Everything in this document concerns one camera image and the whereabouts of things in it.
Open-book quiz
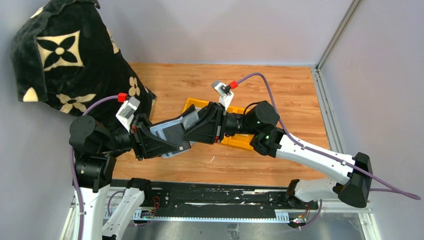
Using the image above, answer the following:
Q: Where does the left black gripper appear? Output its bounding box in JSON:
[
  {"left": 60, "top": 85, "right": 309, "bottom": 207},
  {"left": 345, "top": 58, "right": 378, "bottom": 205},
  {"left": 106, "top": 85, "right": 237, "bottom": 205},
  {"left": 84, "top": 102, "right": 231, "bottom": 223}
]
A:
[{"left": 100, "top": 112, "right": 179, "bottom": 159}]

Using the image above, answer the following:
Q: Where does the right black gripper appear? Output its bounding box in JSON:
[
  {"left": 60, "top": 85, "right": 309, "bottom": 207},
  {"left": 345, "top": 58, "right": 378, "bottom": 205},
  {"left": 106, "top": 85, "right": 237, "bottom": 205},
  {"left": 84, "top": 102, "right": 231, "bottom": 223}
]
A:
[{"left": 182, "top": 101, "right": 259, "bottom": 145}]

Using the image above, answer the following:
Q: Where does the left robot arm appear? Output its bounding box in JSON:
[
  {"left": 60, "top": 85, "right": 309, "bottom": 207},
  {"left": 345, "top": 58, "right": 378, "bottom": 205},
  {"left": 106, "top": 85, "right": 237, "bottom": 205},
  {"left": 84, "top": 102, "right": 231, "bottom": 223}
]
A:
[{"left": 69, "top": 112, "right": 198, "bottom": 240}]

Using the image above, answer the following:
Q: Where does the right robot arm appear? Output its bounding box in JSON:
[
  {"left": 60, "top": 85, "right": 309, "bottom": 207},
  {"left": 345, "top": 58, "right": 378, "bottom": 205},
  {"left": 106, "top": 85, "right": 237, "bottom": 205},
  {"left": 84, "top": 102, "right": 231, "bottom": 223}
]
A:
[{"left": 183, "top": 101, "right": 372, "bottom": 209}]

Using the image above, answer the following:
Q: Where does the yellow three-compartment bin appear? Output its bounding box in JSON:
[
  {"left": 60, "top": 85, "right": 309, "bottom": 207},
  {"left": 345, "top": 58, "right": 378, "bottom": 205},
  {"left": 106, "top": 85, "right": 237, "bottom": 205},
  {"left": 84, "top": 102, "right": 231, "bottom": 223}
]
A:
[{"left": 182, "top": 97, "right": 254, "bottom": 151}]

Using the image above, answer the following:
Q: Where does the black floral blanket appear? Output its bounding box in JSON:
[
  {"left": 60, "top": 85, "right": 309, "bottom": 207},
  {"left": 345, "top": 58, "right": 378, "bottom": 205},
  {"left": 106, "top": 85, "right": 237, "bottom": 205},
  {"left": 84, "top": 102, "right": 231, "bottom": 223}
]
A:
[{"left": 10, "top": 0, "right": 156, "bottom": 130}]

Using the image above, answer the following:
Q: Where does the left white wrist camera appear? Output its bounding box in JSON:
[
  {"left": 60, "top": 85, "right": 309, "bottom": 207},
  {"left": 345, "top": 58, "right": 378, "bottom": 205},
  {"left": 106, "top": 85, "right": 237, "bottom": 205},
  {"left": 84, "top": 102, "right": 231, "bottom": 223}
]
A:
[{"left": 115, "top": 96, "right": 141, "bottom": 132}]

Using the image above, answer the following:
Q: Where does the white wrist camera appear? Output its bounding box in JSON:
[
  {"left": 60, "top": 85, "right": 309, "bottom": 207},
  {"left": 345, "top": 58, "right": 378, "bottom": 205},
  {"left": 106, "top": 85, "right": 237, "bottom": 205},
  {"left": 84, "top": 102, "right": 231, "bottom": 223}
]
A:
[
  {"left": 115, "top": 96, "right": 141, "bottom": 132},
  {"left": 211, "top": 80, "right": 234, "bottom": 110}
]

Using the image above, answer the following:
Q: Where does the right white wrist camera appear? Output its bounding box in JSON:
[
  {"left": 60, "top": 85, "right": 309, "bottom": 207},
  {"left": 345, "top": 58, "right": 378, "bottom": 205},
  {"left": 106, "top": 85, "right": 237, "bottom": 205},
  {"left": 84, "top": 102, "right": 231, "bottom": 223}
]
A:
[{"left": 211, "top": 80, "right": 234, "bottom": 110}]

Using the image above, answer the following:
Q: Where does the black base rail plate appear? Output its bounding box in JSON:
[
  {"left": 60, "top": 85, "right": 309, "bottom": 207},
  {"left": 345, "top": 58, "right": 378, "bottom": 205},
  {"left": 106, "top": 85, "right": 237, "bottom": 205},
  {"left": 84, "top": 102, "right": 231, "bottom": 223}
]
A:
[{"left": 150, "top": 181, "right": 319, "bottom": 219}]

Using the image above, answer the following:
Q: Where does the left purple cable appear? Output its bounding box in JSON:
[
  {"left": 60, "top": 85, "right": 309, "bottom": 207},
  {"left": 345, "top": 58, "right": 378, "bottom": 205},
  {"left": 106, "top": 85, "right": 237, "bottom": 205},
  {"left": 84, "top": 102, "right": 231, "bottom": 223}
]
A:
[{"left": 69, "top": 93, "right": 128, "bottom": 240}]

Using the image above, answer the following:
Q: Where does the purple cable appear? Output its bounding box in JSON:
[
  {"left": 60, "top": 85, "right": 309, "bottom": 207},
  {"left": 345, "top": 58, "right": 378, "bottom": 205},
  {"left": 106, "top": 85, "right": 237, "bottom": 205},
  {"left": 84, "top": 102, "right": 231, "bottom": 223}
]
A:
[
  {"left": 69, "top": 93, "right": 128, "bottom": 240},
  {"left": 229, "top": 72, "right": 422, "bottom": 229}
]

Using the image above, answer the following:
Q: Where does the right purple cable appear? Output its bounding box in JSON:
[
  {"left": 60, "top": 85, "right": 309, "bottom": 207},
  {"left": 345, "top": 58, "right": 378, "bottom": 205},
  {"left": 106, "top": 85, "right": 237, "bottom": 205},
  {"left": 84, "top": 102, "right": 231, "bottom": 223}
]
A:
[{"left": 229, "top": 72, "right": 422, "bottom": 229}]

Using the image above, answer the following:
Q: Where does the aluminium frame post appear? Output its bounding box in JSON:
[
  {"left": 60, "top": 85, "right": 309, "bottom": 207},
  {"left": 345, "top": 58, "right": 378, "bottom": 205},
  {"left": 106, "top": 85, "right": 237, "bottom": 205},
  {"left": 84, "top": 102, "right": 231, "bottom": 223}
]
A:
[{"left": 315, "top": 0, "right": 363, "bottom": 72}]

